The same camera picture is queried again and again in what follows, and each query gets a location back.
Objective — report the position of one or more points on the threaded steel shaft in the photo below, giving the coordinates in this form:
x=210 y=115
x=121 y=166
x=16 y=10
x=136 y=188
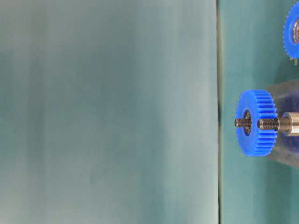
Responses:
x=243 y=123
x=288 y=124

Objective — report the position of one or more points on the blue gear on rear shaft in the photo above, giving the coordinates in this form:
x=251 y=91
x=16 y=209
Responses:
x=260 y=105

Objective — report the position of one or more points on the small blue plastic gear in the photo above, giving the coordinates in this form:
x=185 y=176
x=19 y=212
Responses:
x=291 y=32

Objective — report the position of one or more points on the rear threaded steel shaft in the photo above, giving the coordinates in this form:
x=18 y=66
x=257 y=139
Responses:
x=243 y=123

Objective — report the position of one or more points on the clear acrylic base block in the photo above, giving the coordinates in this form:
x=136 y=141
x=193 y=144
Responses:
x=286 y=98

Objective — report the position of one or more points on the front threaded steel shaft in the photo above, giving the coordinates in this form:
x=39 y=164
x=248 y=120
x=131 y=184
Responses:
x=288 y=124

